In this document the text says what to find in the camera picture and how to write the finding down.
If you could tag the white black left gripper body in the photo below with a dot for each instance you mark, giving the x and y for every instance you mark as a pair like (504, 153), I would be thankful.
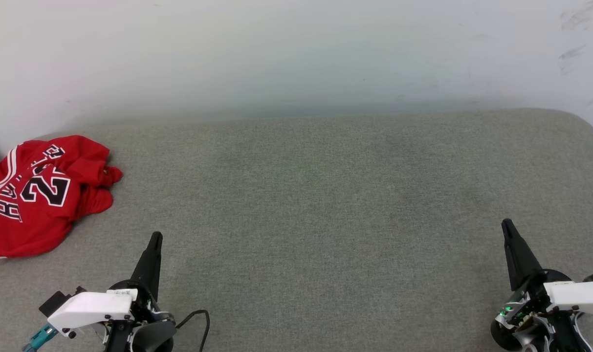
(93, 308)

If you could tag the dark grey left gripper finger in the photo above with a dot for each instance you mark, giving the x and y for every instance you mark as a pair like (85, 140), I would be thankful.
(143, 268)
(154, 274)

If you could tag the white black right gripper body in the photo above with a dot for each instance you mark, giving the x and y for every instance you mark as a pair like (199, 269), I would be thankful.
(570, 296)

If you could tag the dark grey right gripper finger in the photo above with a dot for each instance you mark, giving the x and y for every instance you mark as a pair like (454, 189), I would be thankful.
(527, 261)
(513, 264)

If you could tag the red basketball jersey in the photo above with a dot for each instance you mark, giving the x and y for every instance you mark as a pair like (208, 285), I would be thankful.
(37, 215)

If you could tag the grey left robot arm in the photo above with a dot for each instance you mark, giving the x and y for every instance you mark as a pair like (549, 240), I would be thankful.
(147, 337)

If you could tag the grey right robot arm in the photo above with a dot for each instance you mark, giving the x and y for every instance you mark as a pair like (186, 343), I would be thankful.
(545, 337)

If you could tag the grey fabric sofa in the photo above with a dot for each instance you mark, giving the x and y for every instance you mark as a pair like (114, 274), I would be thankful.
(325, 220)

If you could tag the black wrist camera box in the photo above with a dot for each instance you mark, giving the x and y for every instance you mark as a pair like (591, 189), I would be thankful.
(60, 299)

